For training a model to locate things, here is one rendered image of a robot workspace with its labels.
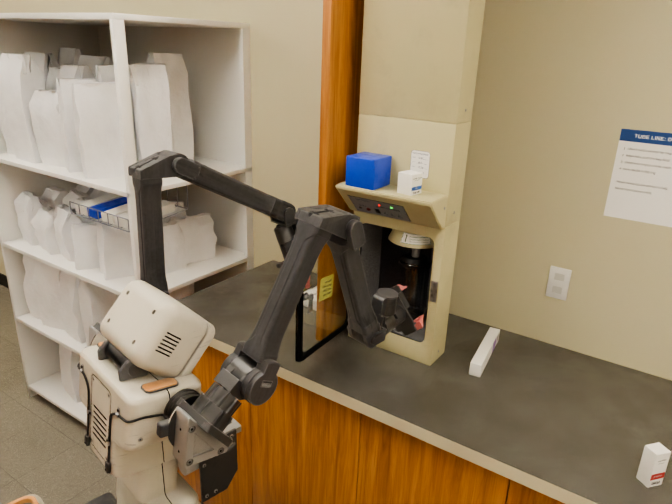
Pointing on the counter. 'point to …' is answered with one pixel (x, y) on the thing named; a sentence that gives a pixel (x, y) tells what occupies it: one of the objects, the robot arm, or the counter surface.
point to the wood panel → (339, 94)
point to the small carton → (409, 182)
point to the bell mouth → (410, 240)
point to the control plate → (379, 208)
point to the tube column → (420, 58)
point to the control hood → (427, 205)
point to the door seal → (302, 333)
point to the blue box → (368, 170)
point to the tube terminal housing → (380, 125)
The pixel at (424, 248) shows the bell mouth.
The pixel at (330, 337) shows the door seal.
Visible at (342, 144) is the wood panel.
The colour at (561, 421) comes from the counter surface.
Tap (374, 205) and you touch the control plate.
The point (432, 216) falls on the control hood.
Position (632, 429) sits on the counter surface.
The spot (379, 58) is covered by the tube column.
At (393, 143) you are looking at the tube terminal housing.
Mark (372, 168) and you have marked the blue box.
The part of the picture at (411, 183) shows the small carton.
